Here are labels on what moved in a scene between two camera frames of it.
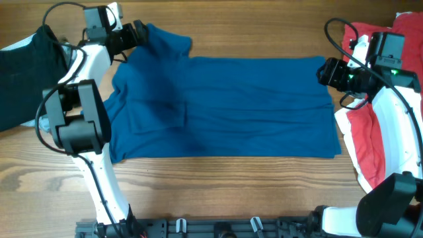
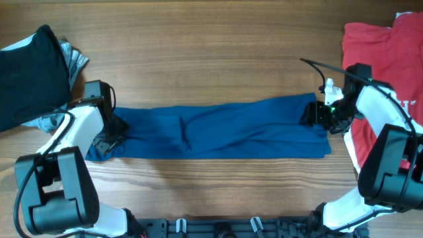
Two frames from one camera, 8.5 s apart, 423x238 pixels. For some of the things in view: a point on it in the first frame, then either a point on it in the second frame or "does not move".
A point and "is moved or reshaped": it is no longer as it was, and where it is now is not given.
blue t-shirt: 166,103 is moved or reshaped
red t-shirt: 365,118 does not move
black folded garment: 26,69 does not move
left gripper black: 139,33 to 108,139
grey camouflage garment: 43,124 does not move
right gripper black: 324,73 to 314,114
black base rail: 208,227 does not move
